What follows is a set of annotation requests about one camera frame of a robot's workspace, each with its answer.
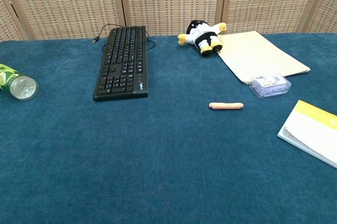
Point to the pink sausage toy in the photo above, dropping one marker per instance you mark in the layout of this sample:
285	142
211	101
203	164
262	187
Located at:
226	106

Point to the black computer keyboard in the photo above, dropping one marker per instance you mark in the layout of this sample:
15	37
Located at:
121	71

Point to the blue table cloth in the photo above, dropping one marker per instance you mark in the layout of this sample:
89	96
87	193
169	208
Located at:
158	155

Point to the black white yellow plush toy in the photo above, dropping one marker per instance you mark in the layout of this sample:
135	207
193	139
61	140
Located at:
202	34

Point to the cream manila paper folder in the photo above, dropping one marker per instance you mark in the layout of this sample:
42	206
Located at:
258	55

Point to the clear plastic box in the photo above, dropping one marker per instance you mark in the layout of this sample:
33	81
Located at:
269	87

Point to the white yellow notebook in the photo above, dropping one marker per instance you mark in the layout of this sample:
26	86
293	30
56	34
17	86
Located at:
310	134

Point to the green label plastic bottle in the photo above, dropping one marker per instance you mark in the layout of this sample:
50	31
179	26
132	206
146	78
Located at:
21	87

